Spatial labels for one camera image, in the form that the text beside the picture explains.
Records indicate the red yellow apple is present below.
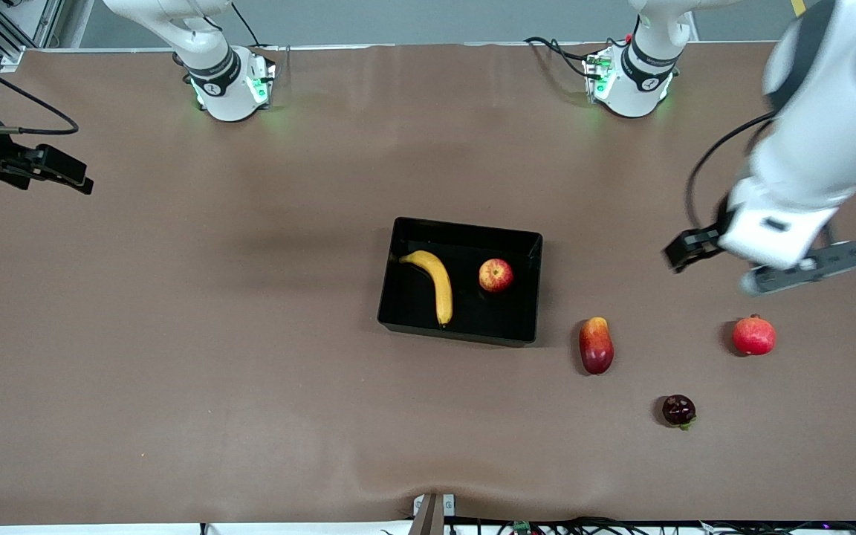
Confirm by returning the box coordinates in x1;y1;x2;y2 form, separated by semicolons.
479;258;515;294

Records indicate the black plastic box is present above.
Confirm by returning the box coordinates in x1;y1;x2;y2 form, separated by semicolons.
377;216;544;348

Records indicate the yellow banana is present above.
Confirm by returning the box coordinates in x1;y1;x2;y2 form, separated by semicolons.
398;250;454;328

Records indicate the red pomegranate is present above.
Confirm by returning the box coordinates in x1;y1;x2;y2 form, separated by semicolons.
732;314;777;357

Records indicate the red yellow mango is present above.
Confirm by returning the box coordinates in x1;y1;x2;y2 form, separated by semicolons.
579;317;615;375

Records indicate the dark purple mangosteen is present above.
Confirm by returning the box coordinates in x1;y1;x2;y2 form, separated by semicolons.
661;395;698;431

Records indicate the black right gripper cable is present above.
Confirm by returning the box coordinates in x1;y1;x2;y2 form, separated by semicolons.
0;46;80;136

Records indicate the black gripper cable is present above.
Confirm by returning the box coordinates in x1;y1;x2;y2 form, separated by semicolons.
0;46;80;136
684;111;778;235

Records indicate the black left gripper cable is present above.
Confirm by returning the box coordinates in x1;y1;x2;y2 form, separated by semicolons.
684;111;778;235

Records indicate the aluminium frame profile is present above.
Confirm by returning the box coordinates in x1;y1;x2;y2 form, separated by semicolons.
0;0;65;73

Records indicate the black right arm base cable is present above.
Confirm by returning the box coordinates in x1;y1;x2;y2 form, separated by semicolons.
231;0;280;71

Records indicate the black arm base cable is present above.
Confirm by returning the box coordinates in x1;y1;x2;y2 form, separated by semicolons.
231;0;280;71
523;36;626;79

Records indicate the black left arm base cable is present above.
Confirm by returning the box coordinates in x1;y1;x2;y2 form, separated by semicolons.
523;36;626;79

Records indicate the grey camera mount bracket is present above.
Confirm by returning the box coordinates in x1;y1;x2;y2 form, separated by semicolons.
409;492;457;535

